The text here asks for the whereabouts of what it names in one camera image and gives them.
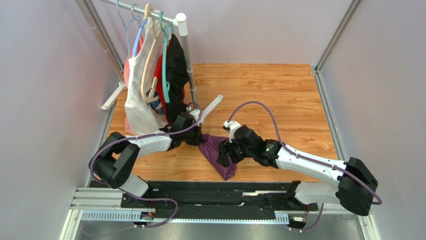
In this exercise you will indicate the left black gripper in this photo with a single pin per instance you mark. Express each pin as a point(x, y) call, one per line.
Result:
point(199, 139)

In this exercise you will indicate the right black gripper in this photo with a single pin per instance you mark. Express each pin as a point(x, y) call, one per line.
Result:
point(230, 150)

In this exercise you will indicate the purple cloth napkin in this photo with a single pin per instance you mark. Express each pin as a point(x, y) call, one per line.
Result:
point(210, 149)

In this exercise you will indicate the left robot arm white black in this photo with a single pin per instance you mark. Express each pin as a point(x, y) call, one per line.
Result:
point(114, 161)

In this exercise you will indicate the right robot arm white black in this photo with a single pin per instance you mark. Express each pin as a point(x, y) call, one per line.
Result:
point(348, 183)

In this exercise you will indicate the white tank top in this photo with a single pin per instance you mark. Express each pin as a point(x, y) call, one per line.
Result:
point(142, 118)

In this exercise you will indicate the teal plastic hanger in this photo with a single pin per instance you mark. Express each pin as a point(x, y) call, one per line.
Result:
point(167, 30)

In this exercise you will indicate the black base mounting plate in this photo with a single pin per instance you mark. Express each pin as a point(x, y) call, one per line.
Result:
point(218, 199)

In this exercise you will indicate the black garment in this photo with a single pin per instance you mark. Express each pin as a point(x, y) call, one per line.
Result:
point(177, 76)

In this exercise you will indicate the blue plastic hanger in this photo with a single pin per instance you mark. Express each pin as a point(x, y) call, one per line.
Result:
point(136, 44)

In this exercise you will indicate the white grey clothes rack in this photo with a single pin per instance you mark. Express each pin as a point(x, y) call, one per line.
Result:
point(180, 22)

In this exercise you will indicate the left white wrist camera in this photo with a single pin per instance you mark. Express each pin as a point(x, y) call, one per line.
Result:
point(197, 114)

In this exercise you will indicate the slotted cable duct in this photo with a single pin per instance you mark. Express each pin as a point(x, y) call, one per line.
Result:
point(278, 218)

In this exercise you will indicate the aluminium frame rail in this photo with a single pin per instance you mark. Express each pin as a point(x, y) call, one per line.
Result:
point(102, 198)

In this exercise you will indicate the light blue wire hanger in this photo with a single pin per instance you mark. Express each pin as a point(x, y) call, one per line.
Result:
point(124, 24)

